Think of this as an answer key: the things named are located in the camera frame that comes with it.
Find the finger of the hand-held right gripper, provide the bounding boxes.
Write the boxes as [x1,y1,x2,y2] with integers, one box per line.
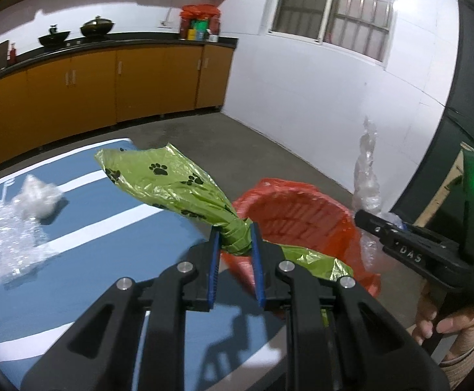
[354,209,414,249]

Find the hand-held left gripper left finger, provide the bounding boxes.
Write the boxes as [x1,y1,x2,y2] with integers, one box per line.
[20,226,223,391]

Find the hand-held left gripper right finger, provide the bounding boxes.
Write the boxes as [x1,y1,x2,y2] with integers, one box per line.
[250,223,451,391]

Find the clear plastic bag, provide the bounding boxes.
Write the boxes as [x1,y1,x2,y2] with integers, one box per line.
[351,116,404,273]
[19,174,67,218]

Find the red basket with orange liner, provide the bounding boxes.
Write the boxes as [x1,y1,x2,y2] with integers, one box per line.
[221,178,382,320]

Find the lime green paw-print bag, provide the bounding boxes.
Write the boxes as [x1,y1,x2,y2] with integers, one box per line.
[94,144,355,328]

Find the person's right hand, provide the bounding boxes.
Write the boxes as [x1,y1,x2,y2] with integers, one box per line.
[412,286,474,346]

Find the blue white striped cloth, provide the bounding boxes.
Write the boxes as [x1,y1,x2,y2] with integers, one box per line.
[0,138,286,391]

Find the crumpled clear plastic bag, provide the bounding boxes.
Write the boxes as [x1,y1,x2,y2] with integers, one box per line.
[19,174,67,218]

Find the orange wooden base cabinets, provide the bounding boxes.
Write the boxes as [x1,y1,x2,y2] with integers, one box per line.
[0,43,237,176]

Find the bubble wrap sheet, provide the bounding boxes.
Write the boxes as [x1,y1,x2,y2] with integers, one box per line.
[0,183,62,286]

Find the barred window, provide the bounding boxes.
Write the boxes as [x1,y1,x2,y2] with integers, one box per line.
[267,0,398,64]

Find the black kitchen countertop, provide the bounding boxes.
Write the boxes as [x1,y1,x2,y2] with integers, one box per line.
[0,36,238,90]

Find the orange bag of groceries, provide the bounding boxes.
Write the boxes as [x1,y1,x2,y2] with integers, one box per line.
[179,4,221,41]

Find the black wok with lid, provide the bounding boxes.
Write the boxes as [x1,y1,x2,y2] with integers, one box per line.
[80,15,115,38]

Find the light wooden frame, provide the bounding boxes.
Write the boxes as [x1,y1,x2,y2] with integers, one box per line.
[418,149,467,229]

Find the black wok with handle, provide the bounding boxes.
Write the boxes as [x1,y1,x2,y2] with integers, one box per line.
[38,24,71,47]

